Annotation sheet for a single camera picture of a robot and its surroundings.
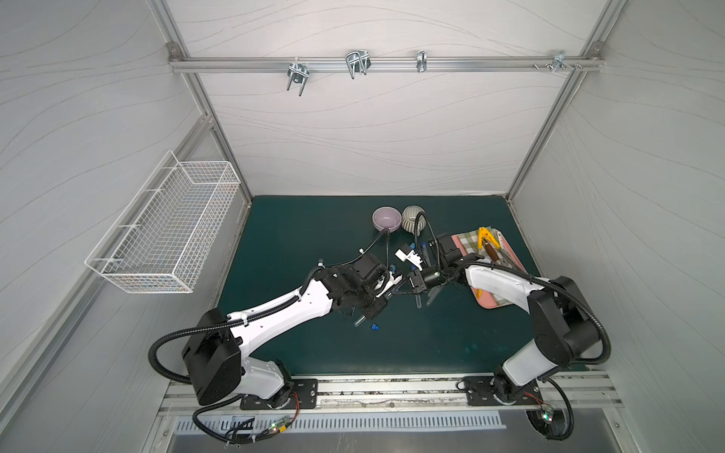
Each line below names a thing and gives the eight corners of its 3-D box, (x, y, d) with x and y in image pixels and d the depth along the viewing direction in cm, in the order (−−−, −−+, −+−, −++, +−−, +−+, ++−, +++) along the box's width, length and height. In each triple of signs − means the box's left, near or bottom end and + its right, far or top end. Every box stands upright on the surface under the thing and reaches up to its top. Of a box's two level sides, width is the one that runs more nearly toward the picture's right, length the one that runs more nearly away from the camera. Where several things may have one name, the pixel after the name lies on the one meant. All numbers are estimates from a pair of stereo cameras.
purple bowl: (372, 236, 110) (372, 224, 105) (372, 218, 117) (372, 206, 111) (400, 236, 110) (402, 224, 105) (398, 218, 117) (400, 206, 111)
